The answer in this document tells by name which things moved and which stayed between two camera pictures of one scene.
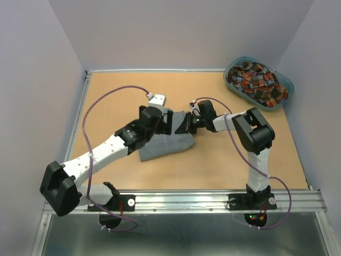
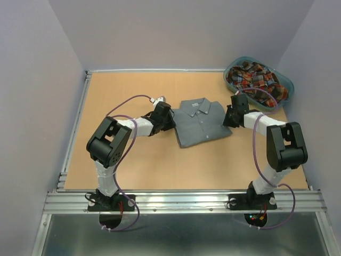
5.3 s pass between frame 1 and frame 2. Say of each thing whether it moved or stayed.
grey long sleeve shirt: moved
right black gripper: moved
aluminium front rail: stayed
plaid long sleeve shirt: stayed
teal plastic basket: stayed
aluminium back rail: stayed
